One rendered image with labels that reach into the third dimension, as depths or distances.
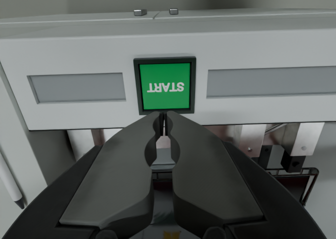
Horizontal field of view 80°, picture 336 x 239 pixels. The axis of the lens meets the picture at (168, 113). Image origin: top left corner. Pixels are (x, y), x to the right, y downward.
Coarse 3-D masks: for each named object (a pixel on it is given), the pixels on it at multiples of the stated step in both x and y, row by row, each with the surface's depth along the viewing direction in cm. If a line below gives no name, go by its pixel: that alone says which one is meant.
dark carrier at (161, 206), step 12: (156, 180) 34; (168, 180) 34; (288, 180) 34; (300, 180) 34; (156, 192) 35; (168, 192) 35; (300, 192) 35; (156, 204) 37; (168, 204) 37; (156, 216) 38; (168, 216) 38; (144, 228) 40; (156, 228) 40; (168, 228) 40; (180, 228) 40
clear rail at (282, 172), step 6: (264, 168) 34; (270, 168) 34; (276, 168) 33; (282, 168) 33; (306, 168) 33; (312, 168) 33; (156, 174) 33; (162, 174) 33; (168, 174) 33; (276, 174) 33; (282, 174) 33; (288, 174) 33; (294, 174) 33; (300, 174) 33; (306, 174) 33; (312, 174) 33
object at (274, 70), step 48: (0, 48) 18; (48, 48) 18; (96, 48) 18; (144, 48) 18; (192, 48) 18; (240, 48) 18; (288, 48) 18; (48, 96) 20; (96, 96) 20; (240, 96) 20; (288, 96) 20
